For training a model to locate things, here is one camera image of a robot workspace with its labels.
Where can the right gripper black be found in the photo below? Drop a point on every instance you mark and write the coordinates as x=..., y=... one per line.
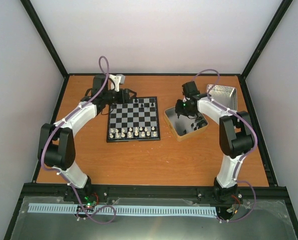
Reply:
x=179, y=111

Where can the light blue cable duct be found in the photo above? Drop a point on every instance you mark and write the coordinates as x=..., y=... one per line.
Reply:
x=128, y=210

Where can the white king piece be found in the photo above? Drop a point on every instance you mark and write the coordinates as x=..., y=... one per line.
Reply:
x=136, y=131

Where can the metal base plate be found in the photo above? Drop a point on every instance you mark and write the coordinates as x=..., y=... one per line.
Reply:
x=260, y=220

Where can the yellow metal tin box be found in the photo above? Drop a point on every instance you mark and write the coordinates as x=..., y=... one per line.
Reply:
x=183, y=128

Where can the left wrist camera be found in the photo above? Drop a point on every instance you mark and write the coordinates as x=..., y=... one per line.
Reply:
x=116, y=81

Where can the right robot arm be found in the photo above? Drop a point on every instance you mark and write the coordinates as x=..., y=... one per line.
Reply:
x=237, y=138

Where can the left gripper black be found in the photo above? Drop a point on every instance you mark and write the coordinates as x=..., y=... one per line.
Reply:
x=125, y=94

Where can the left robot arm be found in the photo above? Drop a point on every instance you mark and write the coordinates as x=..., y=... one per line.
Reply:
x=56, y=144

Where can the black silver chess board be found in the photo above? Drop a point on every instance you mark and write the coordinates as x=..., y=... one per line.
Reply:
x=123, y=118

